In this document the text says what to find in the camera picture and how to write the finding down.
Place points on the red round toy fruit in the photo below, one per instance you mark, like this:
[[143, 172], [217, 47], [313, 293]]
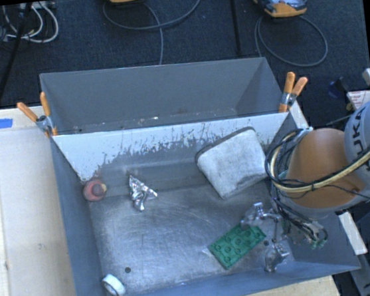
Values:
[[94, 190]]

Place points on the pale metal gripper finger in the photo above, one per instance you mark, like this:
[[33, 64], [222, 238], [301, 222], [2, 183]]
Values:
[[276, 256], [259, 214]]

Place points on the grey-white sponge pad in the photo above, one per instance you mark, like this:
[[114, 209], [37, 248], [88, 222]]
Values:
[[233, 163]]

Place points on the white tape roll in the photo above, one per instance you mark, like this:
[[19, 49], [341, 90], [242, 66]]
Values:
[[114, 286]]

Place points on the dark green flat block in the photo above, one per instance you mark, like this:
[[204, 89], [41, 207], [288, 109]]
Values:
[[237, 245]]

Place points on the crumpled silver foil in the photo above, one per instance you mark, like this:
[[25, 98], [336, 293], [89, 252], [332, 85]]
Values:
[[140, 192]]

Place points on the pale wood board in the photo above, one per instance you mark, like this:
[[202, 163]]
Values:
[[32, 213]]

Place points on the grey metal bin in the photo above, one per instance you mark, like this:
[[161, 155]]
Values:
[[168, 233]]

